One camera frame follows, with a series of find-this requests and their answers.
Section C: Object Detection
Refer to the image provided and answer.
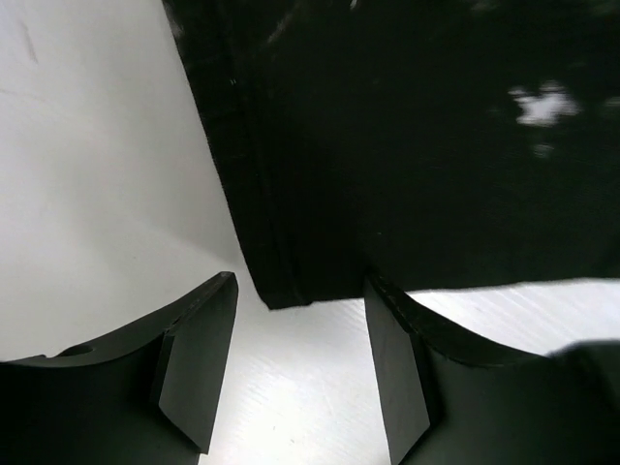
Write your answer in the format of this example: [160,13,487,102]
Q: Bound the black white patterned trousers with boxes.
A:
[165,1,619,309]

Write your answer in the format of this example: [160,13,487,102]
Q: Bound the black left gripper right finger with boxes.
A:
[363,274,619,464]

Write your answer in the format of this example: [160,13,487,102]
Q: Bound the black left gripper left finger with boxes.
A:
[1,272,237,464]

